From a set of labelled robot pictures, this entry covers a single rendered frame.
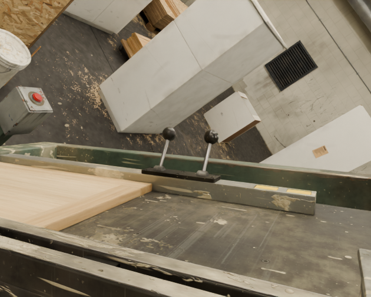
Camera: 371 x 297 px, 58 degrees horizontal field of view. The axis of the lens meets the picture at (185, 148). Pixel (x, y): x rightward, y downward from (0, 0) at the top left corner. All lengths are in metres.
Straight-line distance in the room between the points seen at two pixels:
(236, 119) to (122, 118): 2.67
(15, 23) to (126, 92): 1.12
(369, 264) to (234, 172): 0.77
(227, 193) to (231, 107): 4.93
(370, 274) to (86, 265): 0.23
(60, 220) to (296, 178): 0.64
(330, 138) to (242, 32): 1.81
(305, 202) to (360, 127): 3.44
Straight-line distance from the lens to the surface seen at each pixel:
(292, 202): 0.75
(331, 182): 0.98
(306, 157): 4.20
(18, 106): 1.42
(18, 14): 2.93
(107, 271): 0.32
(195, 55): 3.07
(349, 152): 4.17
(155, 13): 6.23
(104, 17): 4.54
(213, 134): 0.84
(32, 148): 1.31
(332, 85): 8.68
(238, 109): 5.64
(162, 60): 3.22
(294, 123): 8.68
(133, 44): 4.67
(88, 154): 1.28
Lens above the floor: 1.80
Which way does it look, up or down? 24 degrees down
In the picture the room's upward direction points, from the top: 56 degrees clockwise
